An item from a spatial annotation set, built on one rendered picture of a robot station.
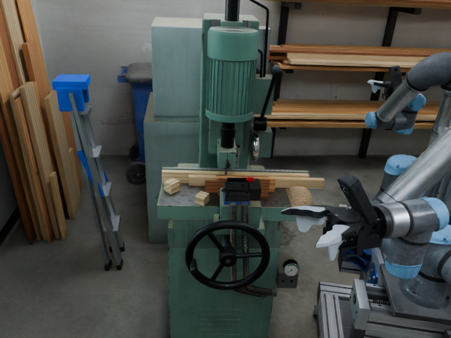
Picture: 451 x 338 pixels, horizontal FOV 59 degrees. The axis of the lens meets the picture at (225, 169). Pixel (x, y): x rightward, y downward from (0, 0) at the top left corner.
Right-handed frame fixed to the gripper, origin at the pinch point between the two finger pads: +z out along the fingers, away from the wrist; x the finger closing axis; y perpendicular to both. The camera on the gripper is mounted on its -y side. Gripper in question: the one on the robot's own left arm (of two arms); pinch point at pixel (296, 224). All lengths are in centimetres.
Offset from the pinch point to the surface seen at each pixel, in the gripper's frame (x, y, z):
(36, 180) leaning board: 190, 50, 77
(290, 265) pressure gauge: 56, 48, -29
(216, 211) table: 66, 27, -3
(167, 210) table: 71, 26, 15
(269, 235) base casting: 63, 38, -23
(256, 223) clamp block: 54, 27, -14
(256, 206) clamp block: 53, 21, -13
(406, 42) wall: 262, -29, -244
